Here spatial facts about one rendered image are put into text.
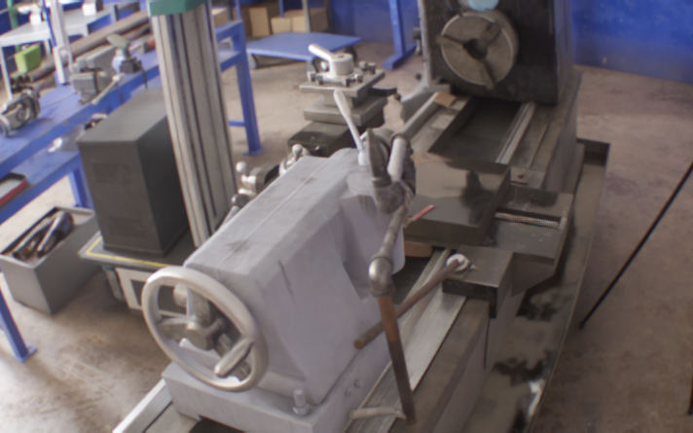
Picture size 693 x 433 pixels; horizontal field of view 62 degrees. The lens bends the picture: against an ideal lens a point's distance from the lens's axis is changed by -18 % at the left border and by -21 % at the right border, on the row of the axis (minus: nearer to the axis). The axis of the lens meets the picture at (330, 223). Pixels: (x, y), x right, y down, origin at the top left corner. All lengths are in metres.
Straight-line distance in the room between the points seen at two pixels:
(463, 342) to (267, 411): 0.44
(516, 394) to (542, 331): 0.28
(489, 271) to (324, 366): 0.49
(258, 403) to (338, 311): 0.21
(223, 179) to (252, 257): 1.85
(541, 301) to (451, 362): 0.89
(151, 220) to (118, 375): 0.65
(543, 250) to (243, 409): 0.76
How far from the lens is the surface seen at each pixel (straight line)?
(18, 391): 2.88
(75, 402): 2.69
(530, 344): 1.98
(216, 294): 0.93
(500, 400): 1.81
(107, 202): 2.76
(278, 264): 1.02
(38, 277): 3.13
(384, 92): 1.82
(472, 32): 2.16
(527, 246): 1.53
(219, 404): 1.15
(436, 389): 1.24
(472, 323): 1.38
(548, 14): 2.24
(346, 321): 1.15
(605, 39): 5.70
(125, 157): 2.58
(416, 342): 1.33
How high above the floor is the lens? 1.71
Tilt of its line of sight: 30 degrees down
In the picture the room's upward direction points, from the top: 7 degrees counter-clockwise
